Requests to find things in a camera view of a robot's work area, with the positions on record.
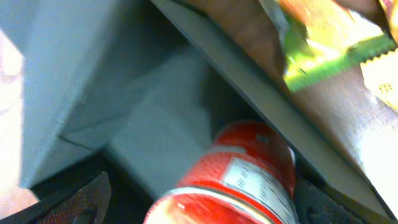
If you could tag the red chips can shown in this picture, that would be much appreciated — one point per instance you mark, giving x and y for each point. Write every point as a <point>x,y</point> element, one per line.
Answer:
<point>247,176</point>

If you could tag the yellow orange snack packet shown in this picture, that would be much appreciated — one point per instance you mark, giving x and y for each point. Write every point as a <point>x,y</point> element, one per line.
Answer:
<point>380,77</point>

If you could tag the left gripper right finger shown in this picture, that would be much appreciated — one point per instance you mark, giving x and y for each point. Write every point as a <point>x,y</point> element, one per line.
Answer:
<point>323,204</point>

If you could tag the green yellow snack packet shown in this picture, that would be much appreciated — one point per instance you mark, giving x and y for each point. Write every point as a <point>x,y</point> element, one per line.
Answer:
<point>321,38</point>

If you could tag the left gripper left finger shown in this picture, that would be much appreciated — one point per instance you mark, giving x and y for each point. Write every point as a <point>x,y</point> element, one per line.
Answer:
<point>85,202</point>

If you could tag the dark green box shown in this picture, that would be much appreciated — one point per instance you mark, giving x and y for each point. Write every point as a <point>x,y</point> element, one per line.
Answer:
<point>155,80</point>

